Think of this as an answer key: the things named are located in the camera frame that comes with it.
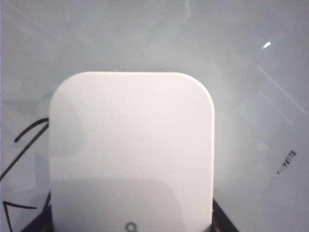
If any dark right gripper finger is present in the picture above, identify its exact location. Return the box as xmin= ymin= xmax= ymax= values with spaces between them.
xmin=21 ymin=204 xmax=56 ymax=232

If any white whiteboard eraser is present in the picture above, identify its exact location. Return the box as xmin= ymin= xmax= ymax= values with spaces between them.
xmin=49 ymin=71 xmax=215 ymax=232

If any white glossy whiteboard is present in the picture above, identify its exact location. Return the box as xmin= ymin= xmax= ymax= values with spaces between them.
xmin=0 ymin=0 xmax=309 ymax=232

